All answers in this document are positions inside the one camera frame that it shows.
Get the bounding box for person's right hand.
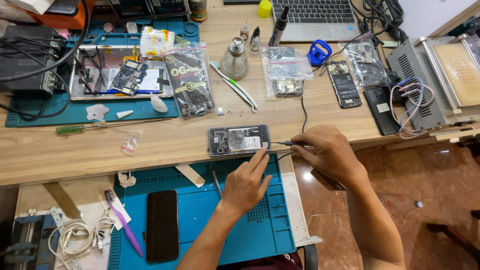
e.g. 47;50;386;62
290;124;369;190

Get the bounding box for person's left hand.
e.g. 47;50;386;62
220;146;274;216

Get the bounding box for black probe with cable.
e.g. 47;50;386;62
270;95;314;163

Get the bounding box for smartphone without back cover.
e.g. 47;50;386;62
208;124;272;157

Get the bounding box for grey metal tweezers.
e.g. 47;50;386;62
211;170;224;199

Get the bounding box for beige tape strip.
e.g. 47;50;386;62
175;164;206;188

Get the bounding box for blue repair mat with compartments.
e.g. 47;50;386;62
108;153;297;270

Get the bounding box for black phone with white sticker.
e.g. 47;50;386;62
363;86;403;137

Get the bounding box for opened phone with black battery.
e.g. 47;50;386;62
325;61;363;109

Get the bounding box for black smartphone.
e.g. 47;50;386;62
146;189;180;263

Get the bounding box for clear bag of circuit boards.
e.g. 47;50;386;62
260;45;314;100

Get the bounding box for silver metal tweezers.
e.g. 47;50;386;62
222;77;258;114

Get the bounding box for black chair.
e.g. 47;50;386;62
303;244;320;270

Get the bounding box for clear bag with phone board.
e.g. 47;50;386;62
338;31;391;90

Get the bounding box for blue suction cup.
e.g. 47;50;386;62
306;39;333;68

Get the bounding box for white green toothbrush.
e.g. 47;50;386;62
209;61;259;110

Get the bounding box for crumpled white tissue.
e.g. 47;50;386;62
117;170;137;189

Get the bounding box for white curved plastic piece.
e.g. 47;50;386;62
149;93;169;114

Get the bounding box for small clear plastic bag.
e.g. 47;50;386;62
120;130;144;157

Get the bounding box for black packet of screws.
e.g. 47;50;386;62
162;42;215;119

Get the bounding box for purple toothbrush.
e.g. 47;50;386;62
104;189;145;258

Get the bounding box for white paper slip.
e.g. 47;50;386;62
98;185;132;232

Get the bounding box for glass dispenser bottle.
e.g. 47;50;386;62
220;36;250;80

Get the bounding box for small clear dropper bottle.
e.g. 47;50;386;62
250;26;262;55

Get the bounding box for silver laptop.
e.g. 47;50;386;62
270;0;361;43

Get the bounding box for black tipped glue tube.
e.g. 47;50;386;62
268;5;290;47

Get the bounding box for grey screen separator machine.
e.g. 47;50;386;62
386;33;480;132

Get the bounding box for white pull-out shelf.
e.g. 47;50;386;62
14;154;323;270

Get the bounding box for small brown needle bottle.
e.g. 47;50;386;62
239;19;251;41

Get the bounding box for yellow cap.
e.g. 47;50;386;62
257;0;273;19

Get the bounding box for blue circuit board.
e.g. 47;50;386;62
109;59;149;96

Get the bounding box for white flat plastic piece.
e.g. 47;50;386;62
85;103;110;122

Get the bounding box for large blue repair mat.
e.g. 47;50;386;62
5;19;200;128

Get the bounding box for packet of cotton swabs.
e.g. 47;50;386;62
140;26;176;60

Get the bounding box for opened silver tablet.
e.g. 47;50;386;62
69;45;174;101

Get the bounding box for flat metal scraper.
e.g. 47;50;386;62
42;181;84;220

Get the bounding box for black boxes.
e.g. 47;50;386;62
108;0;190;20

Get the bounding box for metal clamp fixture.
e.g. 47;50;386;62
3;208;61;270

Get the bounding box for orange box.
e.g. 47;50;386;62
28;0;97;31

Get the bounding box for black power supply box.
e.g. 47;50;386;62
0;25;70;99

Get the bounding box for pink and purple cables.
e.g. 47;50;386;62
389;76;436;140

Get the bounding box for black power adapter with cables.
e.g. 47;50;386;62
352;0;410;43

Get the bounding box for bundle of white cables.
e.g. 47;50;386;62
47;217;115;270

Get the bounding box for green handled screwdriver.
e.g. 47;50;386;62
56;118;173;135

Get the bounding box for thick black cables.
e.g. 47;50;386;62
0;0;92;121

